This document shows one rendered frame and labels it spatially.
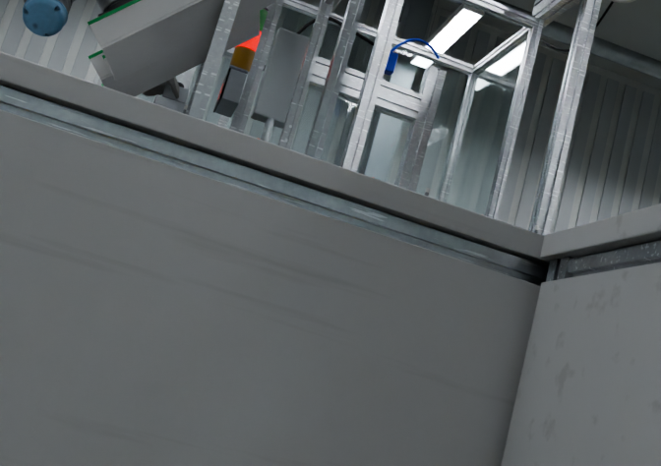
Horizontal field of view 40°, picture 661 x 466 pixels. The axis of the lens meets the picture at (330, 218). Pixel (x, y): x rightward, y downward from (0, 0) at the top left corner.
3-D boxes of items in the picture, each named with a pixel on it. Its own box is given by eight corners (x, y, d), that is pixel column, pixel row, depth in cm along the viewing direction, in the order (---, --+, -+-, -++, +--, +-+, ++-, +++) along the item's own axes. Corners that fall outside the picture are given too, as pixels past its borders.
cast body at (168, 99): (151, 108, 173) (161, 75, 175) (150, 114, 178) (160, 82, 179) (194, 122, 175) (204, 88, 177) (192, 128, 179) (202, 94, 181)
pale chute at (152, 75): (100, 80, 141) (88, 56, 142) (113, 107, 154) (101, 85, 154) (260, 2, 146) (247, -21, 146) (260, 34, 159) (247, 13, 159)
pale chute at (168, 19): (101, 48, 127) (87, 22, 127) (115, 82, 139) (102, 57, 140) (278, -37, 131) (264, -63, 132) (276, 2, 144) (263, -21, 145)
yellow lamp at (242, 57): (230, 64, 198) (236, 43, 199) (226, 71, 203) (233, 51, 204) (252, 72, 199) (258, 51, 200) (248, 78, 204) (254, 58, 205)
